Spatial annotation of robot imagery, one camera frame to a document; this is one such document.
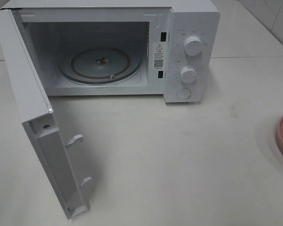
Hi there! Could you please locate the white microwave oven body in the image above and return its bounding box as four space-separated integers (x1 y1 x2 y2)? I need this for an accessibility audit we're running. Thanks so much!
0 0 220 103

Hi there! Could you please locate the glass microwave turntable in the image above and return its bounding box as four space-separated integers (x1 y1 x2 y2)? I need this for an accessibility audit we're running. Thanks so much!
58 40 147 85

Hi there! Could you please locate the white timer knob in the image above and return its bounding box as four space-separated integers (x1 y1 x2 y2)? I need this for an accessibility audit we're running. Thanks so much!
180 67 198 84

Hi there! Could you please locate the round white door button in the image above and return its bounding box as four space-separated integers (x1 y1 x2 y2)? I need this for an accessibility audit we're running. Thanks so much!
176 88 191 100

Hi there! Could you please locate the upper white power knob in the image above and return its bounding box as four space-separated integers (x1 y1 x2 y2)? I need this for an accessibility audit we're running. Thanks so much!
183 35 203 57

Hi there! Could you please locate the white warning label sticker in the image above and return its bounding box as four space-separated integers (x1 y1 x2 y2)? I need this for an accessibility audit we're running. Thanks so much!
152 42 168 70

